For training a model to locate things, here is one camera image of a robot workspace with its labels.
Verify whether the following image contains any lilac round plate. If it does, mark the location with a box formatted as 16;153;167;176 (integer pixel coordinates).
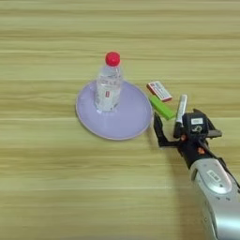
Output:
75;79;155;142

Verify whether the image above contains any clear bottle red cap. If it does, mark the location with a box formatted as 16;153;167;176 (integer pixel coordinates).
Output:
94;51;124;113

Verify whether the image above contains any green rectangular block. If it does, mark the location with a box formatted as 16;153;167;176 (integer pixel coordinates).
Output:
148;95;177;121

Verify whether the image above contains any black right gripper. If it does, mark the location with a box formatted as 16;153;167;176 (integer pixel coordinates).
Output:
152;108;224;171

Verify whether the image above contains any small red white box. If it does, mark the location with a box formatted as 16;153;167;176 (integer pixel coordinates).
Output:
145;80;173;103

